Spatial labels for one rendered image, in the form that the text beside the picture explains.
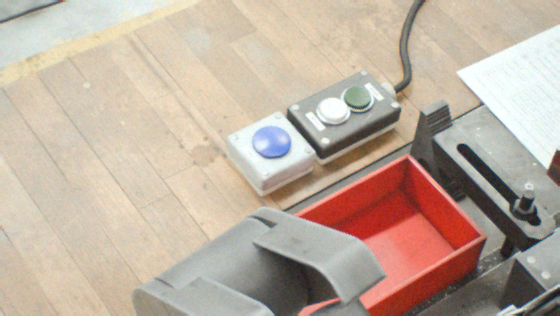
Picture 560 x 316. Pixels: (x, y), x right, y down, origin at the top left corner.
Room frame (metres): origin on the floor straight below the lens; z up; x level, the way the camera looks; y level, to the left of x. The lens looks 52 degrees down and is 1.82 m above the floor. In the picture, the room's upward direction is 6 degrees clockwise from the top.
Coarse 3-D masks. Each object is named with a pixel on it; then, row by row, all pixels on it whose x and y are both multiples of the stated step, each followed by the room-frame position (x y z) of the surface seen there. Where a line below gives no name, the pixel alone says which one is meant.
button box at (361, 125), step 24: (408, 24) 0.93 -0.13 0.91; (360, 72) 0.83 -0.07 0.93; (408, 72) 0.85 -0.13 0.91; (312, 96) 0.79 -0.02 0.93; (336, 96) 0.79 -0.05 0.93; (384, 96) 0.80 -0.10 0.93; (288, 120) 0.77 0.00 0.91; (312, 120) 0.76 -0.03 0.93; (360, 120) 0.76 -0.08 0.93; (384, 120) 0.77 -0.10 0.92; (312, 144) 0.73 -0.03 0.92; (336, 144) 0.73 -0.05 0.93; (360, 144) 0.75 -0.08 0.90
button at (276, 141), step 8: (264, 128) 0.73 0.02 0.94; (272, 128) 0.73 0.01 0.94; (280, 128) 0.73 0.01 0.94; (256, 136) 0.72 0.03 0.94; (264, 136) 0.72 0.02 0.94; (272, 136) 0.72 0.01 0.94; (280, 136) 0.72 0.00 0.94; (288, 136) 0.73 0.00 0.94; (256, 144) 0.71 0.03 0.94; (264, 144) 0.71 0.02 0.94; (272, 144) 0.71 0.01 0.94; (280, 144) 0.71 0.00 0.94; (288, 144) 0.71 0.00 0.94; (264, 152) 0.70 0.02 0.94; (272, 152) 0.70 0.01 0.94; (280, 152) 0.70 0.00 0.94
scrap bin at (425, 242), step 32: (352, 192) 0.65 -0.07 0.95; (384, 192) 0.68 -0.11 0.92; (416, 192) 0.68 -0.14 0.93; (320, 224) 0.63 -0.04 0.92; (352, 224) 0.65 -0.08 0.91; (384, 224) 0.65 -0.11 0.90; (416, 224) 0.65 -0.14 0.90; (448, 224) 0.64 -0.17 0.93; (384, 256) 0.61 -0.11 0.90; (416, 256) 0.62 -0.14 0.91; (448, 256) 0.58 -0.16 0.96; (384, 288) 0.58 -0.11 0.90; (416, 288) 0.56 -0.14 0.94
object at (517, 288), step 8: (512, 272) 0.57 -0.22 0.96; (520, 272) 0.57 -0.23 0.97; (512, 280) 0.57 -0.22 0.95; (520, 280) 0.56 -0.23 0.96; (528, 280) 0.56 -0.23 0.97; (504, 288) 0.57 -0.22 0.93; (512, 288) 0.57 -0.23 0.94; (520, 288) 0.56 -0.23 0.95; (528, 288) 0.55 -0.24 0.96; (504, 296) 0.57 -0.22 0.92; (512, 296) 0.56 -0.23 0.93; (520, 296) 0.56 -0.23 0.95; (528, 296) 0.55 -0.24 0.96; (536, 296) 0.55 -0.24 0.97; (496, 304) 0.57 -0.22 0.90; (504, 304) 0.57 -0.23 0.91; (512, 304) 0.56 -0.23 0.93; (520, 304) 0.56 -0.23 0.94; (552, 312) 0.53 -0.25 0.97
